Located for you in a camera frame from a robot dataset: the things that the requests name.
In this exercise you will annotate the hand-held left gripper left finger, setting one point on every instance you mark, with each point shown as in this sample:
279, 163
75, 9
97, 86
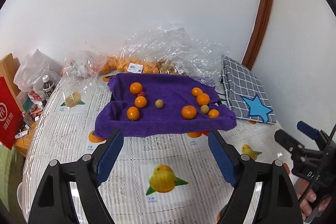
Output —
110, 155

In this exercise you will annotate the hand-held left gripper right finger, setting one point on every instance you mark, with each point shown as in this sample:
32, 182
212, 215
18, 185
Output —
221, 158

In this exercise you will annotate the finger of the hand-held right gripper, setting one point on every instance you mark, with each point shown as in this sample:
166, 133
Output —
308, 130
288, 142

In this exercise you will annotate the small mandarin orange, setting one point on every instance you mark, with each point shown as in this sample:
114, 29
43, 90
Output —
197, 91
136, 88
213, 113

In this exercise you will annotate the oval yellow-orange citrus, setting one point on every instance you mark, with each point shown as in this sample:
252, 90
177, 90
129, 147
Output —
133, 113

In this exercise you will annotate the small yellow-green citrus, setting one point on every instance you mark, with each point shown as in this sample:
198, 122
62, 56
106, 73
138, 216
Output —
204, 109

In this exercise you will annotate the large round orange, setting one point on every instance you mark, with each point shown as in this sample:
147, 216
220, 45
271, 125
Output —
189, 112

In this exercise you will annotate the small red plum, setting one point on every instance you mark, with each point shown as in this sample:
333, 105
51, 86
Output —
142, 94

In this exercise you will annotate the round brown pear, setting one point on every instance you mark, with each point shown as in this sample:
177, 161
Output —
159, 103

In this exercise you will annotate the purple towel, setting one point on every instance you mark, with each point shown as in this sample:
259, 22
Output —
170, 87

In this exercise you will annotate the clear bag of brown fruits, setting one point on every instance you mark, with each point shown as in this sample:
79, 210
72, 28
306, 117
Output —
168, 67

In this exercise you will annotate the person's right hand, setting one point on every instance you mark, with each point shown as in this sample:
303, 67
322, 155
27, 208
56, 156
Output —
305, 191

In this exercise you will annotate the lace fruit print tablecloth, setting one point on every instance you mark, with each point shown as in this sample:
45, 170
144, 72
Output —
168, 145

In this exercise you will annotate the grey checked cushion blue star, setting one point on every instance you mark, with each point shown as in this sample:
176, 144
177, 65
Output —
236, 77

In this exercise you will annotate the clear bag of oranges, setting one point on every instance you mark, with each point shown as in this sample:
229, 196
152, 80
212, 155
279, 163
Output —
118, 65

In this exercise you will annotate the dark bottle white cap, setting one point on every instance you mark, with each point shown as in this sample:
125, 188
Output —
48, 87

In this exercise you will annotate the red and white packet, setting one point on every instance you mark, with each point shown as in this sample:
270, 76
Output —
35, 96

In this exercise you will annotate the red paper bag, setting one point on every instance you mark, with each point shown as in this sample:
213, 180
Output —
8, 113

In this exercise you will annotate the white plastic bag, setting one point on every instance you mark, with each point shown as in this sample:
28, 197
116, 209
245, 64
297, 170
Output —
34, 66

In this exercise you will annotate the large crumpled clear plastic bag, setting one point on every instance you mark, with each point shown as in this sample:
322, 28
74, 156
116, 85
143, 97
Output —
183, 45

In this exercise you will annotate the brown wooden door frame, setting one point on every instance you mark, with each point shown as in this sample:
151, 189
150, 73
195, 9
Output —
267, 3

